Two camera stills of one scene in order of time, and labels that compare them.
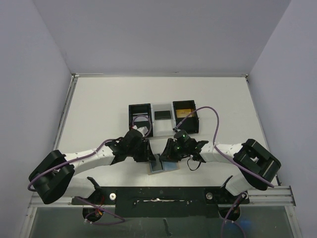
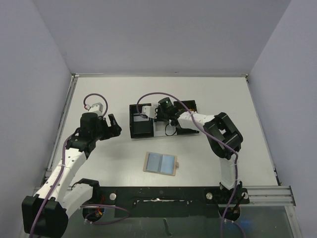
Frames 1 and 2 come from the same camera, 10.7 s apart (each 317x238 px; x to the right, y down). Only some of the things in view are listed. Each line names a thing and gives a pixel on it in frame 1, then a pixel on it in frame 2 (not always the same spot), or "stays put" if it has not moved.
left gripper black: [146, 155] to [111, 131]
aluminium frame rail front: [277, 196] stays put
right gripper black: [169, 150] to [158, 115]
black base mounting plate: [162, 202] stays put
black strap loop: [199, 163] to [168, 135]
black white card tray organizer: [160, 118] stays put
